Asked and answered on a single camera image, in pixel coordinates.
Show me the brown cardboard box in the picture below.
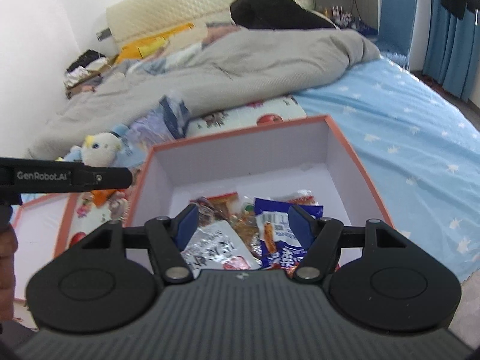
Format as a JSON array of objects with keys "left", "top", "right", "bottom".
[{"left": 65, "top": 56, "right": 118, "bottom": 101}]

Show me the brown green-edged snack pack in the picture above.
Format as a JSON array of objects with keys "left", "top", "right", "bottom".
[{"left": 230, "top": 200, "right": 263, "bottom": 259}]

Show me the yellow pillow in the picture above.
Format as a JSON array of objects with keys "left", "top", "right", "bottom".
[{"left": 114, "top": 22, "right": 196, "bottom": 65}]

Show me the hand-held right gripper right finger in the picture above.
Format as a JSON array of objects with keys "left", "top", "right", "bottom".
[{"left": 287, "top": 203, "right": 410, "bottom": 281}]

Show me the cluster of small bottles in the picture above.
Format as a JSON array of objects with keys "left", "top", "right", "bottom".
[{"left": 322, "top": 5, "right": 376, "bottom": 35}]

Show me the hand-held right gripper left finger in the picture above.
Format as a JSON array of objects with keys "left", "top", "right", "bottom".
[{"left": 78, "top": 202, "right": 200, "bottom": 283}]

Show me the plain orange snack pack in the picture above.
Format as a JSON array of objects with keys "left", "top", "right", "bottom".
[{"left": 91, "top": 188, "right": 127, "bottom": 208}]

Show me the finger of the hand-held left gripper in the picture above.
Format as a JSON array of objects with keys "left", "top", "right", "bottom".
[{"left": 84, "top": 165, "right": 134, "bottom": 190}]

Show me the orange cardboard gift box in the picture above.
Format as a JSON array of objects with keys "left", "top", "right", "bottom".
[{"left": 127, "top": 115, "right": 395, "bottom": 272}]

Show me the person's left hand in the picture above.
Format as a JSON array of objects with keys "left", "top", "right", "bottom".
[{"left": 0, "top": 227, "right": 19, "bottom": 310}]

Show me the cream quilted headboard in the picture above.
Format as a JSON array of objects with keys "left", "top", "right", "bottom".
[{"left": 106, "top": 0, "right": 314, "bottom": 52}]

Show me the grey duvet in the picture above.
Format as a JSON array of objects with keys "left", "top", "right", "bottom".
[{"left": 28, "top": 28, "right": 381, "bottom": 160}]

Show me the black garment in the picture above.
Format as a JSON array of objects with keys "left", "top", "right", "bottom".
[{"left": 229, "top": 0, "right": 339, "bottom": 31}]

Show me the blue chair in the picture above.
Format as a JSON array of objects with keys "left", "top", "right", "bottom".
[{"left": 377, "top": 0, "right": 418, "bottom": 59}]

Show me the blue white snack pack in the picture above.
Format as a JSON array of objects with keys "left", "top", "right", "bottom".
[{"left": 253, "top": 197, "right": 325, "bottom": 271}]

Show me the orange snack sachet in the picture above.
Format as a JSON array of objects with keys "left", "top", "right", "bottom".
[{"left": 284, "top": 190, "right": 316, "bottom": 208}]

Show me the heap of clothes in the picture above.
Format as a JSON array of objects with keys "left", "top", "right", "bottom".
[{"left": 64, "top": 49, "right": 109, "bottom": 88}]

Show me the large orange clear snack pack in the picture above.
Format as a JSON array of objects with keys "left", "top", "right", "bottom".
[{"left": 190, "top": 192, "right": 241, "bottom": 227}]

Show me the blue white plush toy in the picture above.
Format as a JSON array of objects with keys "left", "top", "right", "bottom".
[{"left": 61, "top": 125, "right": 131, "bottom": 170}]

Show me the silver snack pack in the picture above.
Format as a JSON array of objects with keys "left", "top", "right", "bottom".
[{"left": 180, "top": 219, "right": 263, "bottom": 271}]

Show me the blue curtain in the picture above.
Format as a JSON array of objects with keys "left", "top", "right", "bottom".
[{"left": 422, "top": 0, "right": 480, "bottom": 103}]

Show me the light blue star bed sheet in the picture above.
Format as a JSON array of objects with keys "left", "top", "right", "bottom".
[{"left": 295, "top": 53, "right": 480, "bottom": 283}]

